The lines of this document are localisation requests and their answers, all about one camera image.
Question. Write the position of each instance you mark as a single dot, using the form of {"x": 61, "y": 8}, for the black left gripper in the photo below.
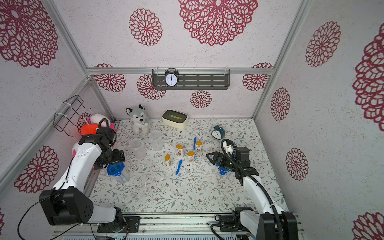
{"x": 119, "y": 157}

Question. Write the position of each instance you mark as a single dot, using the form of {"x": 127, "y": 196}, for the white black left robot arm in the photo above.
{"x": 67, "y": 203}

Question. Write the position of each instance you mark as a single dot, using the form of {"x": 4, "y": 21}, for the black wall alarm clock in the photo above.
{"x": 171, "y": 77}

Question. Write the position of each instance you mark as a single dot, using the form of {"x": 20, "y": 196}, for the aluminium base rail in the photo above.
{"x": 203, "y": 226}

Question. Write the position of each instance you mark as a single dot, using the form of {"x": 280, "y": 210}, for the white plush with glasses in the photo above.
{"x": 75, "y": 149}

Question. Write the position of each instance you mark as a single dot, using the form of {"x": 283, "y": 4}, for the orange red plush toy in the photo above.
{"x": 89, "y": 129}

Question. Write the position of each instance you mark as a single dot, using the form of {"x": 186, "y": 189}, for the clear plastic cup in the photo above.
{"x": 136, "y": 145}
{"x": 155, "y": 138}

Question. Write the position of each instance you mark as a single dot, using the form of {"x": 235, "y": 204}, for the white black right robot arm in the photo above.
{"x": 269, "y": 221}

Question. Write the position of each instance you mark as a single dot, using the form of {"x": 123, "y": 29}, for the green teal alarm clock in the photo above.
{"x": 218, "y": 133}

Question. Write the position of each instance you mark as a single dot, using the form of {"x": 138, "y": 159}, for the black wire wall basket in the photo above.
{"x": 72, "y": 108}

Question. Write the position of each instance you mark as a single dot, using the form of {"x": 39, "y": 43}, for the grey metal wall shelf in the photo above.
{"x": 194, "y": 81}

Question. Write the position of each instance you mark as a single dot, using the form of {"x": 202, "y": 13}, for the grey husky plush toy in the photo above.
{"x": 141, "y": 123}

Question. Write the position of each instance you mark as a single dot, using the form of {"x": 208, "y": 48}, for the yellow cap bottle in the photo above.
{"x": 168, "y": 160}
{"x": 198, "y": 146}
{"x": 191, "y": 157}
{"x": 179, "y": 150}

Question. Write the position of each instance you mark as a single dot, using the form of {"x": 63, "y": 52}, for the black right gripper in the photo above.
{"x": 221, "y": 160}

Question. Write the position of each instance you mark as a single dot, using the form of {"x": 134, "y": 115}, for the cream tissue box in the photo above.
{"x": 175, "y": 119}

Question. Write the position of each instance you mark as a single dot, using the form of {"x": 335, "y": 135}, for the white pink plush upper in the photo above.
{"x": 97, "y": 118}

